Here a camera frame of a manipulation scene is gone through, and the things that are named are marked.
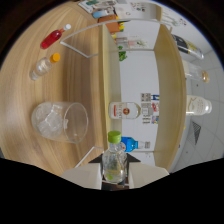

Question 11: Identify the clear bottle green cap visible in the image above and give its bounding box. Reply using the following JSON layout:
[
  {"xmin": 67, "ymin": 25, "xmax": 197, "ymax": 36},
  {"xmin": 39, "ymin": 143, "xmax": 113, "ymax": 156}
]
[{"xmin": 101, "ymin": 130, "xmax": 128, "ymax": 184}]

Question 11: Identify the clear bottle orange cap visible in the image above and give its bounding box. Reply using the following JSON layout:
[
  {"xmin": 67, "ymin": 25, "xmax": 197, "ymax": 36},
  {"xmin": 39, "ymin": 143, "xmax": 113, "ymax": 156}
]
[{"xmin": 29, "ymin": 53, "xmax": 62, "ymax": 81}]

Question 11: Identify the small red liquid bottle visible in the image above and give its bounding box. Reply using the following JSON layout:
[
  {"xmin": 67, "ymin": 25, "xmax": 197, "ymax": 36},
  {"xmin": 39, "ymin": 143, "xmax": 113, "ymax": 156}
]
[{"xmin": 40, "ymin": 23, "xmax": 72, "ymax": 50}]

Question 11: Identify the blue liquid bottle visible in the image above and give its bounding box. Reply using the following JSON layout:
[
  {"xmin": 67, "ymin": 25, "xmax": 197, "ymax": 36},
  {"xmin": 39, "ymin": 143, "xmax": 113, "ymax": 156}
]
[{"xmin": 120, "ymin": 136, "xmax": 151, "ymax": 153}]

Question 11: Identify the clear glass with ice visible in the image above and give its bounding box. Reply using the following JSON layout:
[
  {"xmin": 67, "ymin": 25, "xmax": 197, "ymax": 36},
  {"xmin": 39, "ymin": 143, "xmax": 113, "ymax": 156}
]
[{"xmin": 30, "ymin": 101, "xmax": 89, "ymax": 144}]

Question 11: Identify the ceiling air vent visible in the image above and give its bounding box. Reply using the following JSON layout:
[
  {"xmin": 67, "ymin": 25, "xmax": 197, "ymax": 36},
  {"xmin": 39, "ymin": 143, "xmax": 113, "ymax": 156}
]
[{"xmin": 191, "ymin": 121, "xmax": 203, "ymax": 144}]

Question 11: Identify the clear bottle red label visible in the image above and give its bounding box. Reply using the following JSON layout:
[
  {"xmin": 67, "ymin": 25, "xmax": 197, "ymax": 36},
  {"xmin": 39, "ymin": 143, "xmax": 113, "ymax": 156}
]
[{"xmin": 108, "ymin": 101, "xmax": 142, "ymax": 120}]

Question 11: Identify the two-tier wooden shelf rack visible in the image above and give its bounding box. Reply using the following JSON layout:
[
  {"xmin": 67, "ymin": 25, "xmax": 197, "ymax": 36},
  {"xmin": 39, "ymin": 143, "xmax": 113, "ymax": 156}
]
[{"xmin": 59, "ymin": 19, "xmax": 188, "ymax": 173}]

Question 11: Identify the large white bottle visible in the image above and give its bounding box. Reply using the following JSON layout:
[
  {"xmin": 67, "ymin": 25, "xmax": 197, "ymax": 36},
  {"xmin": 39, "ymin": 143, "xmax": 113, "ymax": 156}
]
[{"xmin": 185, "ymin": 95, "xmax": 213, "ymax": 116}]

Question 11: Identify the glass jar cork lid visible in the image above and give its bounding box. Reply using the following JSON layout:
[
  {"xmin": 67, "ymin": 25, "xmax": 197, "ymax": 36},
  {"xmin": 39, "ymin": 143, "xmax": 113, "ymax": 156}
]
[{"xmin": 183, "ymin": 63, "xmax": 211, "ymax": 84}]

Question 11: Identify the green potted plant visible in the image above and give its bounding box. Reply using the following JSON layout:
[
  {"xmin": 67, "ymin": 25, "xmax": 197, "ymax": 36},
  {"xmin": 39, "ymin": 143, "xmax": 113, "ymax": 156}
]
[{"xmin": 118, "ymin": 49, "xmax": 128, "ymax": 62}]

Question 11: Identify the clear vase with flowers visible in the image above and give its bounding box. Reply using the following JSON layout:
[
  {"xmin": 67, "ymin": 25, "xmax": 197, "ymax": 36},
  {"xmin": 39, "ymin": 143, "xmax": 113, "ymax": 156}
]
[{"xmin": 116, "ymin": 37, "xmax": 148, "ymax": 48}]

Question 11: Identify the black and yellow tall can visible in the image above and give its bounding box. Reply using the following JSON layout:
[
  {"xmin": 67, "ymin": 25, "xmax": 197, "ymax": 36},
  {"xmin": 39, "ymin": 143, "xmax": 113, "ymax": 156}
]
[{"xmin": 172, "ymin": 34, "xmax": 204, "ymax": 60}]

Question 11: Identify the orange basket with fruit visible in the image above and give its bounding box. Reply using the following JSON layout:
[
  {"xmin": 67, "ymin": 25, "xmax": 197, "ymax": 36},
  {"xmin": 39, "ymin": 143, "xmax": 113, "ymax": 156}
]
[{"xmin": 106, "ymin": 21, "xmax": 129, "ymax": 34}]

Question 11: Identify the white bottle blue label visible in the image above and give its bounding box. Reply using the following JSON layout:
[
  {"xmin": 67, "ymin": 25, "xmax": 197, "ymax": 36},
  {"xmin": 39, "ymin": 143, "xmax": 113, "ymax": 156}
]
[{"xmin": 92, "ymin": 9, "xmax": 109, "ymax": 19}]

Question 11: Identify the multicolour wall poster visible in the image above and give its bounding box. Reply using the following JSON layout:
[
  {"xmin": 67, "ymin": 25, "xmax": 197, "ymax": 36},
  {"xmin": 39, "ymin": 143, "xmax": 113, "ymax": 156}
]
[{"xmin": 142, "ymin": 114, "xmax": 159, "ymax": 125}]

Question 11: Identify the red wall poster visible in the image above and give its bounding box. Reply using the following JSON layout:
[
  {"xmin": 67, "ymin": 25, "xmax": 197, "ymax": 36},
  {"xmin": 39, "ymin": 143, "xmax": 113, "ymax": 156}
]
[{"xmin": 141, "ymin": 102, "xmax": 159, "ymax": 114}]

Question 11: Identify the blue wall poster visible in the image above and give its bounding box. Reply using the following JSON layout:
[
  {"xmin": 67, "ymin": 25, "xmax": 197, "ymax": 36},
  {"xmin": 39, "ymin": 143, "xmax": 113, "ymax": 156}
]
[{"xmin": 140, "ymin": 93, "xmax": 160, "ymax": 103}]

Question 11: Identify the wooden wall shelf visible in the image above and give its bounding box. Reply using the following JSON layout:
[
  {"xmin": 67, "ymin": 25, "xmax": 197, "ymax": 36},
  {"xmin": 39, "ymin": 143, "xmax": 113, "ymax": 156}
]
[{"xmin": 146, "ymin": 3, "xmax": 163, "ymax": 21}]

